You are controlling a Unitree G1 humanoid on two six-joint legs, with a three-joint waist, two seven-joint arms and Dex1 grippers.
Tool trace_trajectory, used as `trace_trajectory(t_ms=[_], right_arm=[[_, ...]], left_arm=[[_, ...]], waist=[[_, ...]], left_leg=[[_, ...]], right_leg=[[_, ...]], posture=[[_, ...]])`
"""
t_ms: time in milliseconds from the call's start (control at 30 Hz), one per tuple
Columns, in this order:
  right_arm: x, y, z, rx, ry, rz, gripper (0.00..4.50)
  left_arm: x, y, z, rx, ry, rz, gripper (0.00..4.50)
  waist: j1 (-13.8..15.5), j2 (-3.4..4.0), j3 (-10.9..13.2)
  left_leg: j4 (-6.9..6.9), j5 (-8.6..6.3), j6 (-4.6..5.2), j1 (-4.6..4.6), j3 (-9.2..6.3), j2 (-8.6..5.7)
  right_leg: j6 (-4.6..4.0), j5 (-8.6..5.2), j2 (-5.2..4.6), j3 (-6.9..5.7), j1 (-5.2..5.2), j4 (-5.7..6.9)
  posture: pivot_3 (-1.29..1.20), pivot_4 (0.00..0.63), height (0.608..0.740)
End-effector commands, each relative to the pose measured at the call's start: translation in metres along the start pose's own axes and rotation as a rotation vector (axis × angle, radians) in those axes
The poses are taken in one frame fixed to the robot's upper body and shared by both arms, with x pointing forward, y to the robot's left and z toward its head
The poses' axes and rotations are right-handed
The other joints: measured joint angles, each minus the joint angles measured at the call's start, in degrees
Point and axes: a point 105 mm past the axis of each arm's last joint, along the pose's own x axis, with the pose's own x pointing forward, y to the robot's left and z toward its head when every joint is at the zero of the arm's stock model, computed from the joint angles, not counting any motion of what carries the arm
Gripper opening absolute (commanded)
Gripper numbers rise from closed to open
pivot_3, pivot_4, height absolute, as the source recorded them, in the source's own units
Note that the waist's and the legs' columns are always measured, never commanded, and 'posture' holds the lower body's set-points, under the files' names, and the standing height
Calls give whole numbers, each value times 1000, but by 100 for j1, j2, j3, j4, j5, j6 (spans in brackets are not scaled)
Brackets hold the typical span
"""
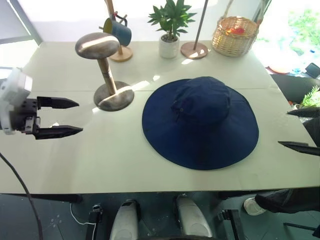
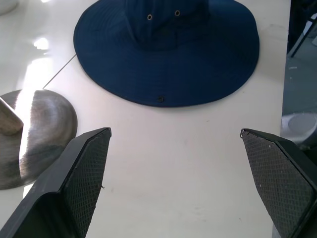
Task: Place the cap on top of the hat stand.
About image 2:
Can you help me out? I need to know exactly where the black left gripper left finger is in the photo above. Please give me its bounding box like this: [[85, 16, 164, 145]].
[[0, 127, 112, 238]]

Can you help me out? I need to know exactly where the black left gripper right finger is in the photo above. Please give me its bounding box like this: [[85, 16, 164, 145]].
[[240, 128, 317, 238]]

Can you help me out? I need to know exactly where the navy blue wide-brim hat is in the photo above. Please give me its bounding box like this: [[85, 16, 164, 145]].
[[73, 0, 261, 108]]

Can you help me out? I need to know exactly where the grey round stool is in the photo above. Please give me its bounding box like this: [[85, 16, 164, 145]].
[[280, 112, 317, 151]]

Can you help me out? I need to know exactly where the dark chair frame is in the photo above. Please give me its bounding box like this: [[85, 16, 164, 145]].
[[287, 0, 317, 58]]

